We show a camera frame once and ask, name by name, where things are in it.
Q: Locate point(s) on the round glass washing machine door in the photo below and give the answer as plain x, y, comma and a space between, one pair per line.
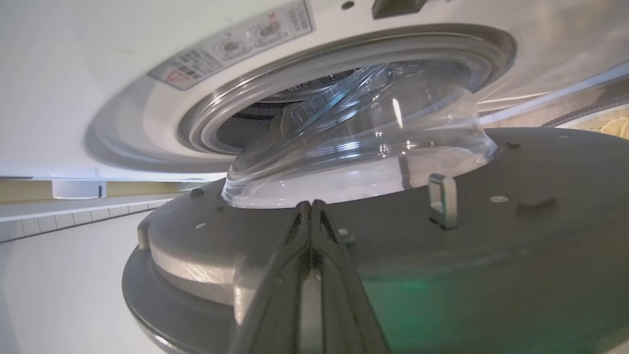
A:
491, 275

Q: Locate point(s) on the black door lock slot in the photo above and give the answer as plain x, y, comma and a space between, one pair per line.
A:
395, 7

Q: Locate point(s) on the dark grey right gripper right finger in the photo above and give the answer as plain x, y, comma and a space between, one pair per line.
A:
344, 305

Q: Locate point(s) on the grey warning label sticker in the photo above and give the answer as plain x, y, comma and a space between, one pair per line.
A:
236, 46

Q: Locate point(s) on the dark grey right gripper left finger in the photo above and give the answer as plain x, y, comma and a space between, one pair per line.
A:
275, 305

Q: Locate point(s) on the steel washer drum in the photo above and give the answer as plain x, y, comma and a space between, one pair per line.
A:
255, 123

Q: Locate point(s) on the metal door latch hook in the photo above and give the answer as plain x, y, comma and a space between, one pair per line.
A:
442, 199

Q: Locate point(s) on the white front-load washing machine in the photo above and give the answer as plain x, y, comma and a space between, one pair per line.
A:
73, 73

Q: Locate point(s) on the pale yellow garment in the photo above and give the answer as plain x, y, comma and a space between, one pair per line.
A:
618, 129

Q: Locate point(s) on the grey rubber door seal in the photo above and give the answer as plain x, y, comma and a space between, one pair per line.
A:
236, 110

